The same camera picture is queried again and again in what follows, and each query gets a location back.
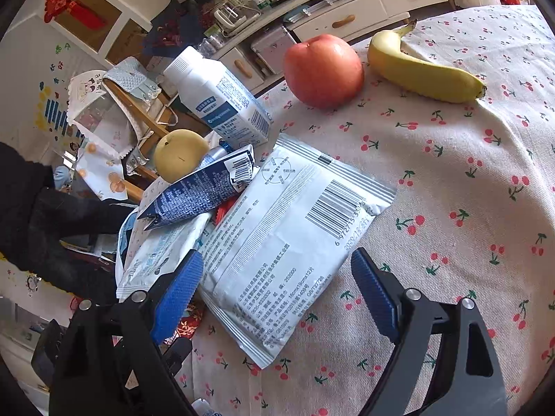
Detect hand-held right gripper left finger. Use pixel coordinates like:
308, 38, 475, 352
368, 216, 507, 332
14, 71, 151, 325
49, 249, 204, 416

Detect dining table orange print cloth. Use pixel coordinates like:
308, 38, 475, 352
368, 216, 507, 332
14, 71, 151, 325
76, 139, 131, 200

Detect yellow banana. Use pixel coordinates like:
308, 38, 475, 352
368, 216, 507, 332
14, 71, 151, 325
368, 19, 487, 104

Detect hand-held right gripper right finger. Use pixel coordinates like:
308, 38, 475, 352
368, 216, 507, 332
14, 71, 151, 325
350, 247, 508, 416

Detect light wooden chair lace cover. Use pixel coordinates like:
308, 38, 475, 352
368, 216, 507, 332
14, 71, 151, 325
102, 58, 209, 200

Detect yellow pear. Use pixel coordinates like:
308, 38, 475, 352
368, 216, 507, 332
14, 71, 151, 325
154, 129, 211, 184

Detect white blue-printed pouch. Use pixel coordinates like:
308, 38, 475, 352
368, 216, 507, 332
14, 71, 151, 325
116, 212, 213, 302

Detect dark blue flower bouquet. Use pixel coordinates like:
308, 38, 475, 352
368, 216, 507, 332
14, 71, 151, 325
143, 0, 204, 59

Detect dark blue crumpled carton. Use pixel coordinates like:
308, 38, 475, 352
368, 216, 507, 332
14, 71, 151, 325
138, 144, 255, 231

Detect cherry print tablecloth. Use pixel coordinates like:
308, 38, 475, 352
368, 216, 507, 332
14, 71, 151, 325
173, 4, 555, 416

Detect white lace food cover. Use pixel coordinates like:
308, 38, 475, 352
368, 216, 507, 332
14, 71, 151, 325
65, 70, 144, 161

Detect paper trash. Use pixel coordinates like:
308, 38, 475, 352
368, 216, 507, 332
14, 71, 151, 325
199, 133, 397, 370

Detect colourful wall stickers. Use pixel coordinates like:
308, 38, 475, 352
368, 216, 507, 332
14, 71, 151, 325
37, 80, 70, 131

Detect small red wrapper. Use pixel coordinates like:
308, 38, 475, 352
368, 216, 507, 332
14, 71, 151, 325
212, 201, 237, 226

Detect red apple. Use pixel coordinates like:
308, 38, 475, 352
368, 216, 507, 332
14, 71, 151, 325
284, 34, 365, 109

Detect cream TV cabinet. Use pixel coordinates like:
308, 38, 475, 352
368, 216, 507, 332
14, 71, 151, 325
208, 0, 456, 96

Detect white milk bottle carton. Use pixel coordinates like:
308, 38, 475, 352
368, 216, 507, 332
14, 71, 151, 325
163, 46, 272, 150

